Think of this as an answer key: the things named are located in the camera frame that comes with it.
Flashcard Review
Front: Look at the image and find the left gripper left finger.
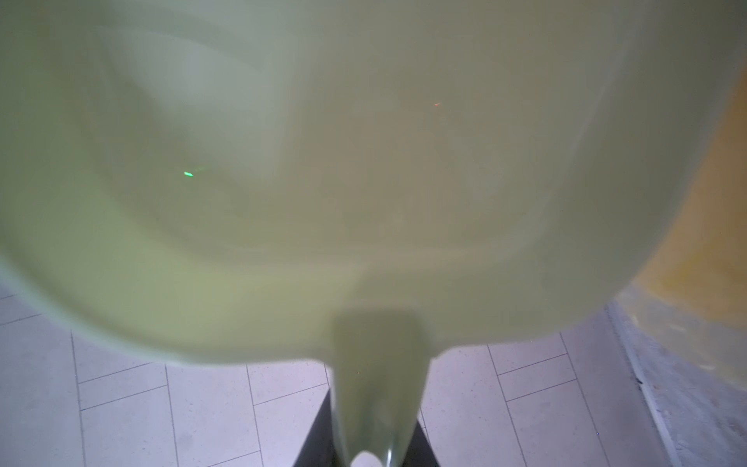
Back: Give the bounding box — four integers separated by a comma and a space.
294, 391, 338, 467

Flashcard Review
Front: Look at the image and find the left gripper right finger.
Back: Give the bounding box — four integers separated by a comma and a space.
402, 422, 440, 467

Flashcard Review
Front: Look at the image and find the white bin yellow bag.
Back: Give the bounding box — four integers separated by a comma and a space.
619, 77, 746, 389

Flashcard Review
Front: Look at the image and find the light green dustpan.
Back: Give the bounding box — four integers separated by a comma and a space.
1, 1, 746, 466

